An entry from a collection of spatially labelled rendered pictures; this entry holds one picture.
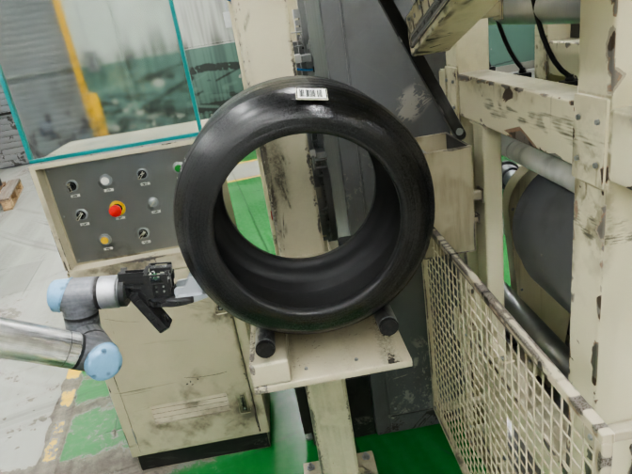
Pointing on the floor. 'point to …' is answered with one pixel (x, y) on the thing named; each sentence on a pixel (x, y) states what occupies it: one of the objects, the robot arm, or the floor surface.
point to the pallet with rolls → (9, 193)
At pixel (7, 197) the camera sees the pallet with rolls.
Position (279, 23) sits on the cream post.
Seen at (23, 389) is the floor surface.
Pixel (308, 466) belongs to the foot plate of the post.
